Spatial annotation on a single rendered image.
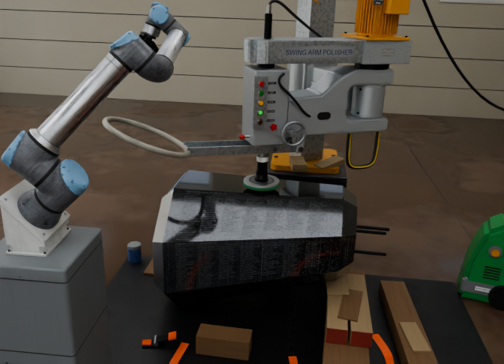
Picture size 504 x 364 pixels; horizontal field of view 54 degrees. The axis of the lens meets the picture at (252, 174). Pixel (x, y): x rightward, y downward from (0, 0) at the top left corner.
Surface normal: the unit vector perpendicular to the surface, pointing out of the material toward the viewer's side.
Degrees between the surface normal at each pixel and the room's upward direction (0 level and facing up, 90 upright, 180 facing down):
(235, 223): 45
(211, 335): 0
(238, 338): 0
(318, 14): 90
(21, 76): 90
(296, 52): 90
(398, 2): 90
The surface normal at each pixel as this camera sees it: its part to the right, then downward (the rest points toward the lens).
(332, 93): 0.31, 0.33
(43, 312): -0.10, 0.34
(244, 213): -0.04, -0.43
